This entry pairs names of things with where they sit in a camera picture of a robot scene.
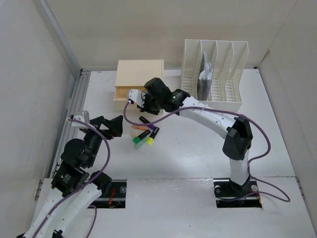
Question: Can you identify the grey black booklet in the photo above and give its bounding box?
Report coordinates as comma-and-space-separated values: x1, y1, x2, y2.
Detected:
197, 51, 213, 101

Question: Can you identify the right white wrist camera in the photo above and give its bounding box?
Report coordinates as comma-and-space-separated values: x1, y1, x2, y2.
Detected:
127, 89, 146, 108

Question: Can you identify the yellow cap black marker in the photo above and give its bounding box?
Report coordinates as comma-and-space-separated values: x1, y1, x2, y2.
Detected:
146, 127, 160, 145

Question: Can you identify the cream top drawer red knob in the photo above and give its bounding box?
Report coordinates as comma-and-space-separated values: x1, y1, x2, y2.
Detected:
113, 86, 145, 110

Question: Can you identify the green cap black marker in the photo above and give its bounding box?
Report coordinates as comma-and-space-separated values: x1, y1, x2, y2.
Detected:
132, 130, 151, 144

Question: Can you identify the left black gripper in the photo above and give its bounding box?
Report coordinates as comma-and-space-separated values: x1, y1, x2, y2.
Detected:
85, 115, 123, 167

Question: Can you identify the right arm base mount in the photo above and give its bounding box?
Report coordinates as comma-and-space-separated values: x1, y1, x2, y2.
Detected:
213, 178, 262, 208

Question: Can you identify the purple cap black marker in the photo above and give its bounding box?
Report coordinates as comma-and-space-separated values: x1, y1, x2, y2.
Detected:
139, 116, 156, 130

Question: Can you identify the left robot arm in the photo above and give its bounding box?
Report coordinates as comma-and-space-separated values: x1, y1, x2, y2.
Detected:
20, 111, 123, 238

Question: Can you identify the clear green tube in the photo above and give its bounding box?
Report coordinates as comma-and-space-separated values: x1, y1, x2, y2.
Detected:
134, 138, 147, 150

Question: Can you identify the cream wooden drawer cabinet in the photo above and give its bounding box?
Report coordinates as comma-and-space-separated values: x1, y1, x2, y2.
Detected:
114, 59, 165, 112

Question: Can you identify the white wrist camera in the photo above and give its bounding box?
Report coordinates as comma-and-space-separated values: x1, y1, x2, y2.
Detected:
127, 89, 146, 108
69, 111, 90, 128

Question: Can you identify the aluminium frame rail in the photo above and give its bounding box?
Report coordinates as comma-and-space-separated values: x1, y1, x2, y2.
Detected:
37, 0, 90, 169

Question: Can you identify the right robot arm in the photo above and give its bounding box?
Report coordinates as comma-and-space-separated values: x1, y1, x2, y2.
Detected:
141, 78, 253, 195

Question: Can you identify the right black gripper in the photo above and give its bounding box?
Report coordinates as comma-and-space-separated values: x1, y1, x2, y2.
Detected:
137, 93, 163, 115

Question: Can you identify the orange translucent tube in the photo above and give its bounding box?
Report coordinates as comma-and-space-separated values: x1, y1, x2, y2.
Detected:
131, 125, 148, 131

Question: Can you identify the white plastic file organizer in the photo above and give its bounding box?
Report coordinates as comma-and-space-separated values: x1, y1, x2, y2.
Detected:
181, 39, 249, 112

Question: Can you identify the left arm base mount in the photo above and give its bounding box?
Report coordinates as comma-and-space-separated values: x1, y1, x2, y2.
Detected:
91, 179, 127, 209

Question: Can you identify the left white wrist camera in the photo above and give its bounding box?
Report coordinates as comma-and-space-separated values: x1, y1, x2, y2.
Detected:
69, 111, 90, 128

